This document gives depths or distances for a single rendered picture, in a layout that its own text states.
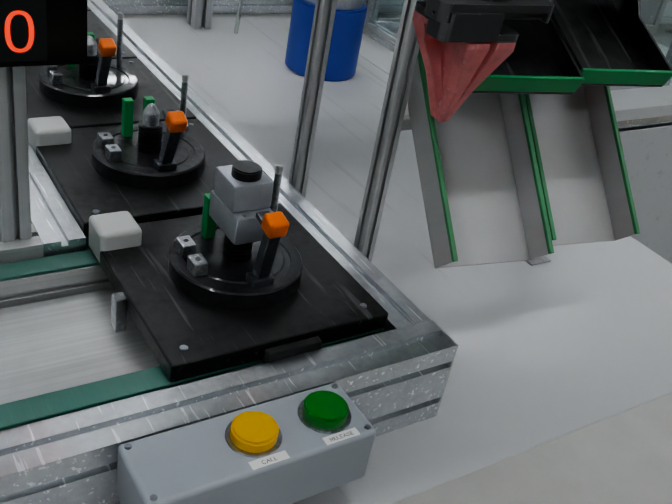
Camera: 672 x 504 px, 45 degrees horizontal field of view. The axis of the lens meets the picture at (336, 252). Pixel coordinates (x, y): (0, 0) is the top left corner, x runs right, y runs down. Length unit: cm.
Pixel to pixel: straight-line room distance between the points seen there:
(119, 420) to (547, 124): 64
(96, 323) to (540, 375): 52
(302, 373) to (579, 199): 46
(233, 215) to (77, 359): 21
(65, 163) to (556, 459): 67
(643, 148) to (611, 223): 109
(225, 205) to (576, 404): 47
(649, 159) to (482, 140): 127
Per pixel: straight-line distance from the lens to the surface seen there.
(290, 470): 69
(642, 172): 222
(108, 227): 89
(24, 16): 78
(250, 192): 80
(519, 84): 85
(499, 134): 100
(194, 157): 105
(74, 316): 88
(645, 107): 208
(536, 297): 116
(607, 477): 93
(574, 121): 110
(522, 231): 97
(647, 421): 102
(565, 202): 105
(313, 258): 91
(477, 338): 104
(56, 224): 96
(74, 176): 103
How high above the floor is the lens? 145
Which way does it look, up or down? 31 degrees down
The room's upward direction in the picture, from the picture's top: 11 degrees clockwise
